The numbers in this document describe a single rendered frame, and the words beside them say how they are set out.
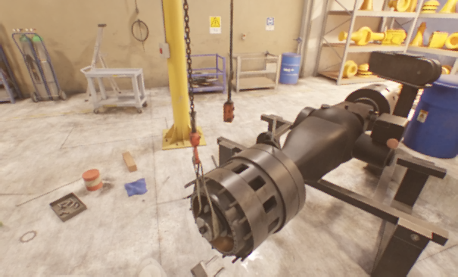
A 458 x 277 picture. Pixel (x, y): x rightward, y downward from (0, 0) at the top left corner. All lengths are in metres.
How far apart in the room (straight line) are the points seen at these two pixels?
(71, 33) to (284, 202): 6.51
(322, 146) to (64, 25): 6.44
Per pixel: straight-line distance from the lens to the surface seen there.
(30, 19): 7.29
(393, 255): 2.26
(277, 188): 1.35
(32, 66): 6.89
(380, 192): 2.28
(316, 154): 1.84
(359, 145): 2.28
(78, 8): 7.00
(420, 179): 3.08
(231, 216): 1.21
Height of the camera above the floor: 1.90
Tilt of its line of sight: 28 degrees down
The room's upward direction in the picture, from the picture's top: 1 degrees clockwise
